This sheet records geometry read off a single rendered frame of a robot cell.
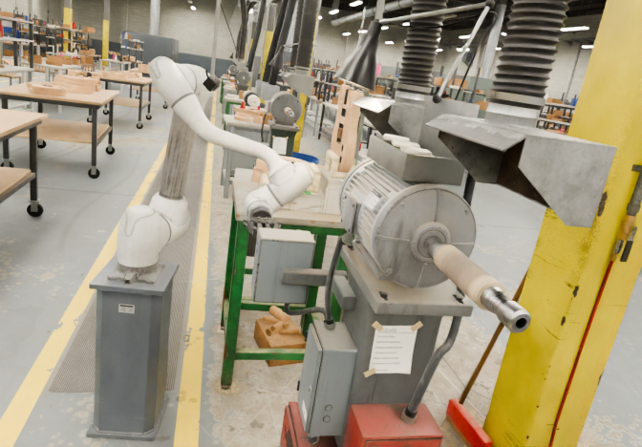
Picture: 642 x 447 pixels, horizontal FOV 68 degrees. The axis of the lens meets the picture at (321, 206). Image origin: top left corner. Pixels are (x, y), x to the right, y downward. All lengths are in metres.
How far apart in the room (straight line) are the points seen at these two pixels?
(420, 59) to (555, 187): 0.73
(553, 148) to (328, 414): 0.88
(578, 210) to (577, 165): 0.08
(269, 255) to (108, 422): 1.23
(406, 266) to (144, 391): 1.39
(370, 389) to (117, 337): 1.13
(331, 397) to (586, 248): 1.14
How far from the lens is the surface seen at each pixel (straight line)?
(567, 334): 2.15
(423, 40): 1.48
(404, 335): 1.25
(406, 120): 1.42
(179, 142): 2.02
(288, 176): 1.73
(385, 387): 1.32
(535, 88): 1.00
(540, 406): 2.29
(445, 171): 1.14
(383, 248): 1.10
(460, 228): 1.15
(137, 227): 1.94
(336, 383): 1.31
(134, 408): 2.27
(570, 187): 0.89
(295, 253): 1.37
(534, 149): 0.83
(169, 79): 1.83
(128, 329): 2.07
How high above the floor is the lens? 1.59
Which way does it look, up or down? 16 degrees down
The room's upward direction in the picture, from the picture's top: 9 degrees clockwise
